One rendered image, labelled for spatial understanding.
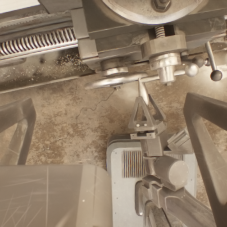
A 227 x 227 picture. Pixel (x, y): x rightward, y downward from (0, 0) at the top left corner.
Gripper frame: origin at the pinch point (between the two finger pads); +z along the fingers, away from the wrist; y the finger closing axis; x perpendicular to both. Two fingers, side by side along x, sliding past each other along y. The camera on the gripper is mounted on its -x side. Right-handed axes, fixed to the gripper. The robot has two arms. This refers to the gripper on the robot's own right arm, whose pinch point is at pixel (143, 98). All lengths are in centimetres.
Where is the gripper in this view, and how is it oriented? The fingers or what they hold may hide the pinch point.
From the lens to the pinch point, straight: 51.6
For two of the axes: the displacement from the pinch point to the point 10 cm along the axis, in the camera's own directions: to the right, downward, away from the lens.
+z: -1.9, -9.8, -1.1
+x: -8.4, 1.0, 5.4
